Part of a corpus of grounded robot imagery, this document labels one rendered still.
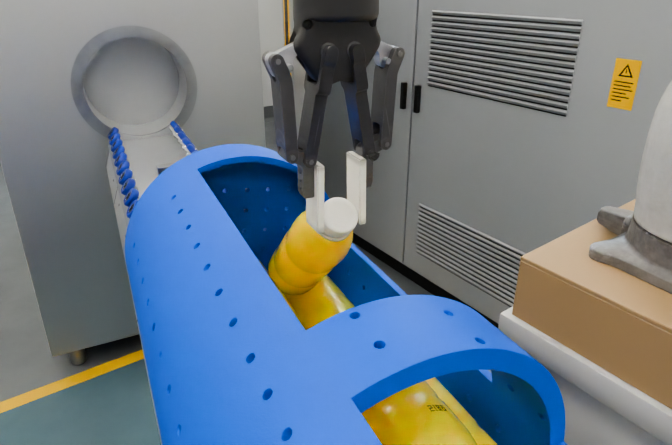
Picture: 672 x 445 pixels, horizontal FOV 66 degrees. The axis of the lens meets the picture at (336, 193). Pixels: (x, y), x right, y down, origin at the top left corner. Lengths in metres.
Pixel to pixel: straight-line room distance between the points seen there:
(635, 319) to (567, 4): 1.33
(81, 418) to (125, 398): 0.15
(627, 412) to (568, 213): 1.28
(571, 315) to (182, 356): 0.48
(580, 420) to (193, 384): 0.55
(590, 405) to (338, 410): 0.52
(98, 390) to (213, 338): 1.88
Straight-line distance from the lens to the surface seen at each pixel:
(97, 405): 2.21
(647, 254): 0.73
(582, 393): 0.78
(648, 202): 0.72
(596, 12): 1.82
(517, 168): 2.03
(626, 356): 0.71
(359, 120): 0.49
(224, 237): 0.48
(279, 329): 0.36
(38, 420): 2.24
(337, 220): 0.51
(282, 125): 0.46
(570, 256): 0.76
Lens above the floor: 1.44
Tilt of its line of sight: 23 degrees down
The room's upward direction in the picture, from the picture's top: straight up
